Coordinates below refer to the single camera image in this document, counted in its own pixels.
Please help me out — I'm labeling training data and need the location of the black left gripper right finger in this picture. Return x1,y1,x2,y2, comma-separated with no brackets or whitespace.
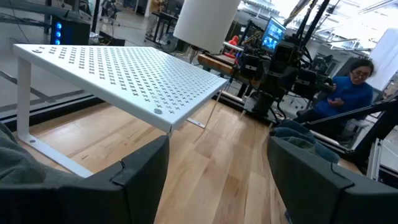
266,136,398,224

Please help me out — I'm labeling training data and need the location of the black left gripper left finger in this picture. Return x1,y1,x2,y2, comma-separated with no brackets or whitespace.
0,134,170,224

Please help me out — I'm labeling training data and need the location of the blue denim baseball cap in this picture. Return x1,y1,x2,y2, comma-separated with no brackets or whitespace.
269,119,340,164

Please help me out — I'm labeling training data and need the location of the grey-green baseball cap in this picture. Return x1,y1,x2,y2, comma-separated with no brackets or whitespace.
0,121,83,185

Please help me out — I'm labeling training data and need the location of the computer monitor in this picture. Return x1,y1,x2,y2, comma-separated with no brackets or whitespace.
260,17,287,54

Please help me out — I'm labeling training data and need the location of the red figure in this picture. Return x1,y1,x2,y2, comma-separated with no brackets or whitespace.
223,35,241,58

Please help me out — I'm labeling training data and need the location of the silver aluminium profile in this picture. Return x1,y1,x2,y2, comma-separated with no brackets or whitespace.
366,138,384,181

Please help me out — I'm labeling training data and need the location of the person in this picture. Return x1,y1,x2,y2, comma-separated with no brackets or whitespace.
294,58,376,139

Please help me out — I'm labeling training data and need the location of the wooden workbench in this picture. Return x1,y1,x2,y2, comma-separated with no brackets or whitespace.
197,53,239,76

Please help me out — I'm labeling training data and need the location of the white shade table lamp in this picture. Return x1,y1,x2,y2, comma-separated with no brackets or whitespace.
172,0,242,65

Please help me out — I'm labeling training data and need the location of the white panel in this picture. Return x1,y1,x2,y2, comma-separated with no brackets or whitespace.
366,27,398,91

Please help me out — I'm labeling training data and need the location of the white perforated metal shelf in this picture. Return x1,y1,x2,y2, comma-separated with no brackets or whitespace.
12,43,229,179

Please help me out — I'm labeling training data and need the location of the black table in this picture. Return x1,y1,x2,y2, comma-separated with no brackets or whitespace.
144,11,180,44

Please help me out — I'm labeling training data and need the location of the black computer tower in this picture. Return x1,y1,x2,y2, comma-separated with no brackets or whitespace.
49,14,91,46

